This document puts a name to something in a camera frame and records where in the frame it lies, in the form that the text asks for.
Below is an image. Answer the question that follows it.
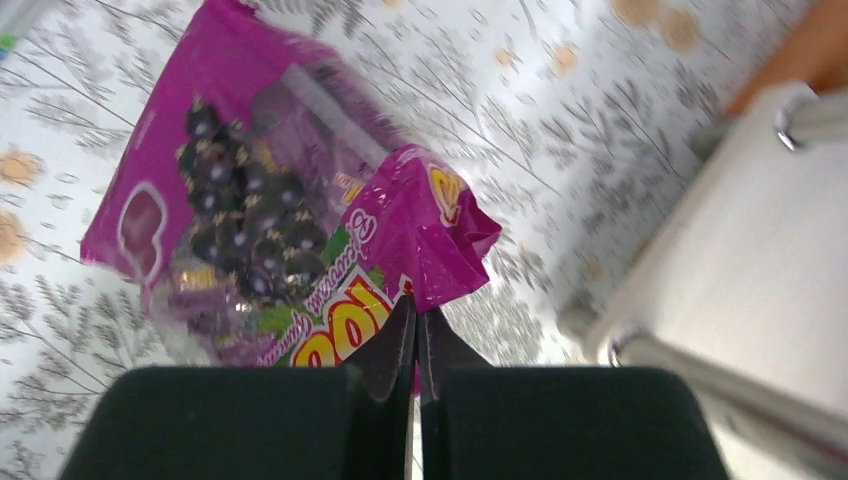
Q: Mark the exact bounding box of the floral patterned table mat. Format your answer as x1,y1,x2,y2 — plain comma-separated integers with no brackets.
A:
1,1,810,479

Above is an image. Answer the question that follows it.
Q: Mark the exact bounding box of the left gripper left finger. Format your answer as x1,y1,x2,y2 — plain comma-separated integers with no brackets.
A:
60,296,416,479

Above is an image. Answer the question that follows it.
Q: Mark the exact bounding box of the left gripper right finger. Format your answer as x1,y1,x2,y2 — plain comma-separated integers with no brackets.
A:
417,310,728,480

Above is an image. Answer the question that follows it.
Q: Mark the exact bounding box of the purple candy bag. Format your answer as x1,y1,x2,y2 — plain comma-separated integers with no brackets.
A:
80,1,501,367

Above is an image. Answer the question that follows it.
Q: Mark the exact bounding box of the white wooden two-tier shelf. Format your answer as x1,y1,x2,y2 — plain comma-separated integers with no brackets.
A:
556,0,848,480

